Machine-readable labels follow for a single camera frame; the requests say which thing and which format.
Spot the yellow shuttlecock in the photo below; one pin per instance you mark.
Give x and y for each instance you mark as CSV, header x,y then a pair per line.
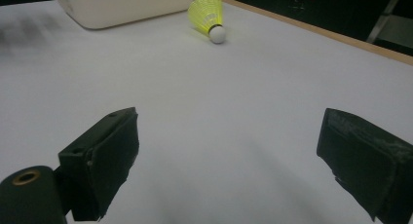
x,y
208,17

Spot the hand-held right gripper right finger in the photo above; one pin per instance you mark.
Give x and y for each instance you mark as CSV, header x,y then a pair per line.
x,y
363,159

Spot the white plastic container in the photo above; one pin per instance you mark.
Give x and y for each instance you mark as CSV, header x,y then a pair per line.
x,y
123,6

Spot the metal stand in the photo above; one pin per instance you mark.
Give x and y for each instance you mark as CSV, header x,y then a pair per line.
x,y
384,18

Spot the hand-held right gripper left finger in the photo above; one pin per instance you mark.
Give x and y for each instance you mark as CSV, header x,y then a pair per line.
x,y
104,159

